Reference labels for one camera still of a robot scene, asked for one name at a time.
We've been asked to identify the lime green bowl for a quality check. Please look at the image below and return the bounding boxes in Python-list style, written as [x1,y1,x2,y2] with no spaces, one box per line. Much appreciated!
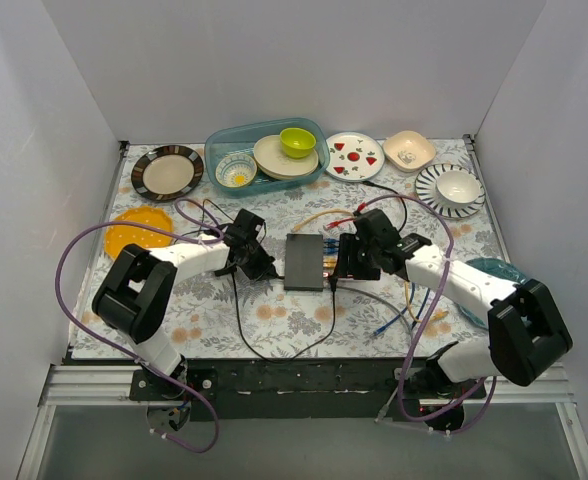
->
[279,127,316,159]

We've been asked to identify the aluminium frame rail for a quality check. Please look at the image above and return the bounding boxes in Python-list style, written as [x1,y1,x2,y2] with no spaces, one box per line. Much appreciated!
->
[19,365,588,479]

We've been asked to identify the white plate red shapes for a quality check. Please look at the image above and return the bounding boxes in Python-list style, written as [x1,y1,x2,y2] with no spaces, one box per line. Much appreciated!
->
[326,132,385,183]

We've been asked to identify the yellow ethernet cable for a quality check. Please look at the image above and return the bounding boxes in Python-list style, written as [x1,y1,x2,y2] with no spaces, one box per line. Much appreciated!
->
[292,208,355,232]
[403,282,449,325]

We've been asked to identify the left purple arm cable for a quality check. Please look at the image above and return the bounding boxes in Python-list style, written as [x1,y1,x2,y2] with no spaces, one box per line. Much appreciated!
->
[55,197,225,454]

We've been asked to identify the brown rimmed plate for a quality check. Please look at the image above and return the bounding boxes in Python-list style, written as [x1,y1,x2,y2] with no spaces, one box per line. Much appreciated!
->
[130,145,205,203]

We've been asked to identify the black power cable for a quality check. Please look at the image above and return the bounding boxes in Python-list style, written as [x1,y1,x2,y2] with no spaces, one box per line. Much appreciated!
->
[173,179,410,362]

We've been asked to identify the red ethernet cable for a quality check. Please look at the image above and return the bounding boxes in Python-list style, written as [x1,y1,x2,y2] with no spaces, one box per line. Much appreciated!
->
[326,202,368,231]

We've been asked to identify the blue patterned small bowl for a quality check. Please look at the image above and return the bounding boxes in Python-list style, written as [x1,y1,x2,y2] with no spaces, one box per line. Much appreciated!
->
[215,152,258,188]

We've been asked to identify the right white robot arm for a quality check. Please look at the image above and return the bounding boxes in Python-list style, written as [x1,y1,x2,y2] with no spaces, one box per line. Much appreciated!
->
[334,209,573,398]

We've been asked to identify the beige square panda bowl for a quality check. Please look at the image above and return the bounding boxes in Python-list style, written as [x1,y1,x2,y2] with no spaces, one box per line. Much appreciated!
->
[382,130,436,173]

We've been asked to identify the yellow dotted plate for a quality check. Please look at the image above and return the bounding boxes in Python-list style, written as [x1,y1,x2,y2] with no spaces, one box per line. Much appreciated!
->
[104,206,174,260]

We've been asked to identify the black network switch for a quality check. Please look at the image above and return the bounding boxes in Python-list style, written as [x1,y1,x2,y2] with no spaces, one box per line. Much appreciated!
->
[284,233,324,292]

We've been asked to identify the teal plastic basin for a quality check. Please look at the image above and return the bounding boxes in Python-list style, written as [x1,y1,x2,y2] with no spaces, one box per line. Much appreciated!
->
[205,118,329,197]

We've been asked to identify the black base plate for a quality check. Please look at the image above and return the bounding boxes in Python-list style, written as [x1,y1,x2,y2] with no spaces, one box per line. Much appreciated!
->
[128,357,488,421]

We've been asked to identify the white bowl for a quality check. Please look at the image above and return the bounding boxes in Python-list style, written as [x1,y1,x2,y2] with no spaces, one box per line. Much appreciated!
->
[435,170,482,208]

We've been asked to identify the grey ethernet cable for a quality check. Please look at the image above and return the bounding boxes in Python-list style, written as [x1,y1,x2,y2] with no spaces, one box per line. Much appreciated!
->
[333,284,418,426]

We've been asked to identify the beige plate stack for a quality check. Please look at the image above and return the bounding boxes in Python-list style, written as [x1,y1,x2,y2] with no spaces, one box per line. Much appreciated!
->
[253,135,319,178]

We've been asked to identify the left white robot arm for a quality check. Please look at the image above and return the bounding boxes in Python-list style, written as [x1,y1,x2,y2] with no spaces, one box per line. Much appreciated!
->
[92,209,278,400]

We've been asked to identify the floral table mat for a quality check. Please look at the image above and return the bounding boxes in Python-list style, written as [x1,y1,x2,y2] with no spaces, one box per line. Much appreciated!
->
[71,137,533,361]

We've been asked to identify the blue striped plate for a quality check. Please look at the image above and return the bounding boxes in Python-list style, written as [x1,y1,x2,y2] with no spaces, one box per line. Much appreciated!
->
[415,163,486,219]

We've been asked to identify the teal scalloped plate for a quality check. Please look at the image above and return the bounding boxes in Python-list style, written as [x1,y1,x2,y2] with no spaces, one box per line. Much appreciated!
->
[458,257,529,330]

